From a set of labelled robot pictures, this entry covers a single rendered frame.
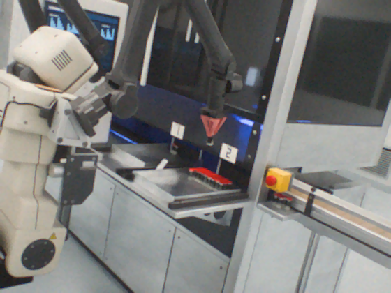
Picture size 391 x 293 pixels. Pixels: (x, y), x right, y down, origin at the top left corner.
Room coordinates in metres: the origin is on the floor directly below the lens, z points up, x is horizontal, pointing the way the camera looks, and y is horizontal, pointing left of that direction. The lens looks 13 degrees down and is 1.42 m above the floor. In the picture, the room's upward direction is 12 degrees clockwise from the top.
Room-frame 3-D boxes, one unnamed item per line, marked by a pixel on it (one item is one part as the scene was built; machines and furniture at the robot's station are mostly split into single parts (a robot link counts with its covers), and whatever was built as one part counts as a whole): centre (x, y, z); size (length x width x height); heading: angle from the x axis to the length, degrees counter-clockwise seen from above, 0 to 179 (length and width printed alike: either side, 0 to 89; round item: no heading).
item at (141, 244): (2.67, 0.09, 0.44); 2.06 x 1.00 x 0.88; 44
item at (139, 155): (1.90, 0.16, 0.90); 0.34 x 0.26 x 0.04; 134
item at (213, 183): (1.65, -0.08, 0.90); 0.18 x 0.02 x 0.05; 44
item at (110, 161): (1.73, 0.09, 0.87); 0.70 x 0.48 x 0.02; 44
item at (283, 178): (1.56, -0.34, 0.99); 0.08 x 0.07 x 0.07; 134
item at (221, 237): (2.34, 0.46, 0.73); 1.98 x 0.01 x 0.25; 44
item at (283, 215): (1.58, -0.38, 0.87); 0.14 x 0.13 x 0.02; 134
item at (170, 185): (1.58, 0.00, 0.90); 0.34 x 0.26 x 0.04; 134
